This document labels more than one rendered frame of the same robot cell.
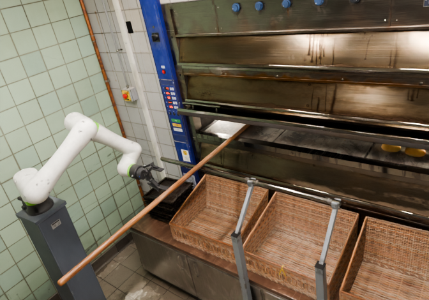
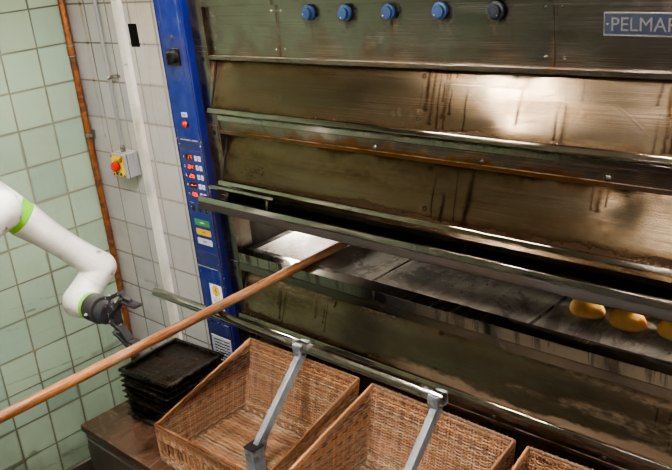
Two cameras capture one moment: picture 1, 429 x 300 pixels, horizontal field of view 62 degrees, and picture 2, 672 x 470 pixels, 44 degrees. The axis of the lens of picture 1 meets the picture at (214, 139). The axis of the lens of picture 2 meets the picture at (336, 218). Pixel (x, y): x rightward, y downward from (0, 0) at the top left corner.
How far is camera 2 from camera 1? 59 cm
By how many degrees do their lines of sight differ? 8
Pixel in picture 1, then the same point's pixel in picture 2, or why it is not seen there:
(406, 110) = (586, 230)
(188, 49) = (228, 84)
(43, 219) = not seen: outside the picture
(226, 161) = (289, 315)
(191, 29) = (236, 46)
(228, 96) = (294, 180)
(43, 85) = not seen: outside the picture
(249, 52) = (328, 97)
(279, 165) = (380, 328)
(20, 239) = not seen: outside the picture
